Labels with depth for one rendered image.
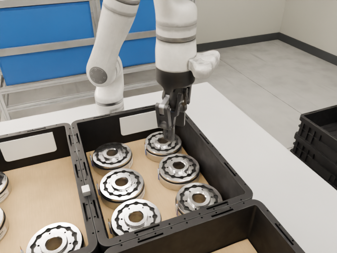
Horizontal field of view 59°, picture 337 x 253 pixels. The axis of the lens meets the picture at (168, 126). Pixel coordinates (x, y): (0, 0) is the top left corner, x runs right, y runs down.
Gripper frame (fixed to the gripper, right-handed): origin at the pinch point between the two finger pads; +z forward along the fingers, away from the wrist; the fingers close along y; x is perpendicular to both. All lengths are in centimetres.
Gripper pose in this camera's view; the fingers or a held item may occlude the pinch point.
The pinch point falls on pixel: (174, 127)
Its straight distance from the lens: 62.8
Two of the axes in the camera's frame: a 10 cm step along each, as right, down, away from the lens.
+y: -3.9, 5.2, -7.6
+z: 0.0, 8.2, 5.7
